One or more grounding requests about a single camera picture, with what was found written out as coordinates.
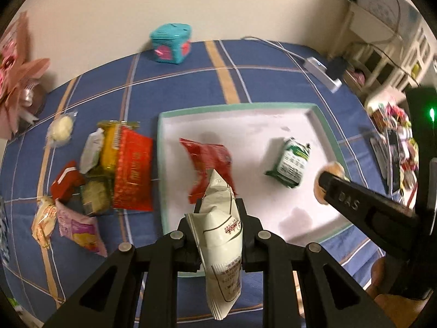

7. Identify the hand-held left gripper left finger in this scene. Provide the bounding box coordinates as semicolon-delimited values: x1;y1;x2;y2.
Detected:
43;201;205;328

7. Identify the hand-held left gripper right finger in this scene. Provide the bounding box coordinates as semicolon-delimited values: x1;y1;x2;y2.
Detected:
235;198;397;328

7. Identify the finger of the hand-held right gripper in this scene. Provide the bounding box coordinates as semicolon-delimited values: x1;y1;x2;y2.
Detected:
317;171;423;259

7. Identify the round bun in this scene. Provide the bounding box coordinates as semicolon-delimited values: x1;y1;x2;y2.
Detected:
313;162;350;206

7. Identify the white snack packet brown print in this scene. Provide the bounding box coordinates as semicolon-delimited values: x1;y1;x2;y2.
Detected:
184;168;244;321

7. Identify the white tray with teal rim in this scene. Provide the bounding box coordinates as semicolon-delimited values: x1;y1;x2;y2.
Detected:
157;102;354;278

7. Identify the person's right hand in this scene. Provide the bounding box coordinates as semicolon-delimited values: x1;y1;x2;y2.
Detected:
369;258;437;328

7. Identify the pile of colourful packets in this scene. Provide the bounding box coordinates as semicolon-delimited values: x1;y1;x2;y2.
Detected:
365;97;420;192

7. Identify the dark flat device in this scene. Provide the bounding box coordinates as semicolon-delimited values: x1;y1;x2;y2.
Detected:
385;128;402;194

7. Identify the dark green snack packet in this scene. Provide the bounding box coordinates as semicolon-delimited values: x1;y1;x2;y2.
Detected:
264;137;312;188

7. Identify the crumpled red snack packet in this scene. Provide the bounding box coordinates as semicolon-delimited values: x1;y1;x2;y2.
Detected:
179;137;238;204

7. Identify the large flat red packet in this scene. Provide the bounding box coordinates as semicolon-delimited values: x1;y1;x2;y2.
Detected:
112;128;154;212

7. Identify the olive green snack packet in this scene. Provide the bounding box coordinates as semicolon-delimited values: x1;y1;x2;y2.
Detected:
80;176;115;216

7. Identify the pink snack packet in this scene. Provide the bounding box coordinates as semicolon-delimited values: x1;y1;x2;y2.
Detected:
55;199;108;257

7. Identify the yellow snack packet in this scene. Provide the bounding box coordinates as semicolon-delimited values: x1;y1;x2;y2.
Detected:
97;119;140;175

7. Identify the black adapter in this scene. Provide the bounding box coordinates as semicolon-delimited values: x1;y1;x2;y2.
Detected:
326;56;349;83

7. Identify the white green snack packet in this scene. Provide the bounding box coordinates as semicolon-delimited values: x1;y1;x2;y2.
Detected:
79;128;105;175

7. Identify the small dark red packet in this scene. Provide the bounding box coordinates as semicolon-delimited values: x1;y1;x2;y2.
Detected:
51;160;86;201

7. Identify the orange white snack packet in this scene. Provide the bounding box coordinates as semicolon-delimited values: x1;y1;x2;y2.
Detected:
31;195;58;250

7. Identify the white shelf unit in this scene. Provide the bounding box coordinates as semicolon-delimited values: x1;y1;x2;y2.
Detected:
328;0;437;103

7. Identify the round pastry in clear wrapper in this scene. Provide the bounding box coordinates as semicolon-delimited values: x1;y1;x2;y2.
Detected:
45;110;78;149

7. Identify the teal cube box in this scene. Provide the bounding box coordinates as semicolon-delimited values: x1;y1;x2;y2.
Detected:
150;23;192;65

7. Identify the pink flower bouquet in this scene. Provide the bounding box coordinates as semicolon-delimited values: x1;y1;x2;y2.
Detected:
0;10;52;140

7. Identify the white cable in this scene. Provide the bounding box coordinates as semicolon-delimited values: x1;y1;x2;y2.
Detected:
241;36;308;65

